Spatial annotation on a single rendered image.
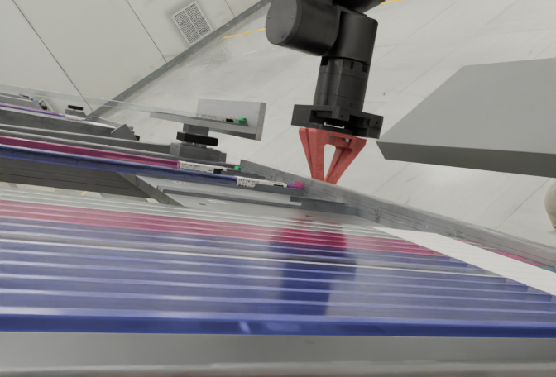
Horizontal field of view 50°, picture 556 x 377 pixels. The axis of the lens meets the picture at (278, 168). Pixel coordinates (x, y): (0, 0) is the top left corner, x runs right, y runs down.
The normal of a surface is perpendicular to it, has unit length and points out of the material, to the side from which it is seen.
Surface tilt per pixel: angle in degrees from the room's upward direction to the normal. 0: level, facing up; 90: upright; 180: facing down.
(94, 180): 90
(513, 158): 90
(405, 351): 44
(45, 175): 90
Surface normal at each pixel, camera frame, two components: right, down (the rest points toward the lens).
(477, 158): -0.73, 0.59
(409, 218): -0.89, -0.13
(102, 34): 0.43, 0.12
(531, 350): 0.17, -0.98
